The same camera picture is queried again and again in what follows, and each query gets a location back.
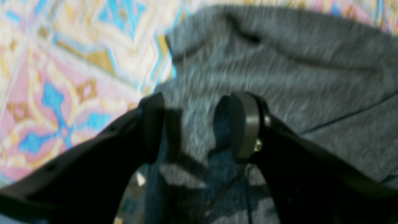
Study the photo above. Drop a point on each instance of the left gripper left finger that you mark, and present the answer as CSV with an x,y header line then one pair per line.
x,y
86,183

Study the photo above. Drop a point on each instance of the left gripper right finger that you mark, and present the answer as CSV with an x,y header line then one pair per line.
x,y
308,184

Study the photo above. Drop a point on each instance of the grey t-shirt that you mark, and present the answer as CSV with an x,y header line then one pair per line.
x,y
331,80

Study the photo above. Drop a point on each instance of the patterned tablecloth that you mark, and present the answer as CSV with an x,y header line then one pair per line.
x,y
71,67

